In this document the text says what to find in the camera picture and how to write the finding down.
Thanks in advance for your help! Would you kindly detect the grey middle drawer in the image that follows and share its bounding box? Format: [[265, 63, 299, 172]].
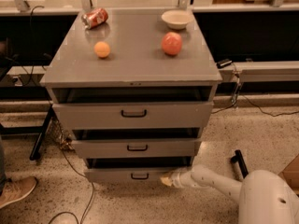
[[72, 128, 201, 158]]

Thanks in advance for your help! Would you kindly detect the black metal stand leg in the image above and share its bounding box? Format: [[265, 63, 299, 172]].
[[231, 149, 249, 177]]

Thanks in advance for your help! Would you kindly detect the grey drawer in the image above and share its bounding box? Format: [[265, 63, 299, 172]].
[[84, 156, 193, 183], [53, 102, 213, 130], [72, 128, 201, 158]]

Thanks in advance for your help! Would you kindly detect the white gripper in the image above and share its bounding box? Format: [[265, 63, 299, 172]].
[[160, 168, 194, 189]]

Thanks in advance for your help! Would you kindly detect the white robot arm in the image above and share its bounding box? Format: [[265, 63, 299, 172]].
[[161, 164, 299, 224]]

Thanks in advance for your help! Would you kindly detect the orange fruit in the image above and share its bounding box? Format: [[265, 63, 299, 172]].
[[93, 42, 110, 59]]

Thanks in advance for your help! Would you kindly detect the grey top drawer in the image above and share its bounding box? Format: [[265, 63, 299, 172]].
[[53, 102, 213, 130]]

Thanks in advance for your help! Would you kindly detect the cardboard box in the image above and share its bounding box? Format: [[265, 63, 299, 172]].
[[278, 155, 299, 195]]

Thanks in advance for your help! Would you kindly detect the black table leg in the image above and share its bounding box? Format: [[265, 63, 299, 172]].
[[29, 107, 54, 161]]

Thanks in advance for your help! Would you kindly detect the white bowl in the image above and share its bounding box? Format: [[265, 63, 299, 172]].
[[162, 10, 193, 30]]

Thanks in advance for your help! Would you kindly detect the red soda can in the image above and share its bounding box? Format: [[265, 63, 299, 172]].
[[81, 8, 108, 30]]

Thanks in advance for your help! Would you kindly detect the red apple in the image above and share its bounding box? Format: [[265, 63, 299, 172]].
[[161, 32, 182, 56]]

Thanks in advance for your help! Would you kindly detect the black floor cable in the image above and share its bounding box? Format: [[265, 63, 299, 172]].
[[47, 149, 96, 224]]

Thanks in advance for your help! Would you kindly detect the grey drawer cabinet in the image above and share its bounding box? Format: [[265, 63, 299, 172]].
[[39, 7, 222, 173]]

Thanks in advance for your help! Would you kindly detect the grey bottom drawer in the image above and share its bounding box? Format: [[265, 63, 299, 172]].
[[84, 156, 193, 183]]

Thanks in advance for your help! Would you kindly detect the tan sneaker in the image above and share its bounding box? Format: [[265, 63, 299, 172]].
[[0, 176, 37, 209]]

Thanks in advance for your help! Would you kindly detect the black power adapter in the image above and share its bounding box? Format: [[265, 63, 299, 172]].
[[217, 59, 232, 69]]

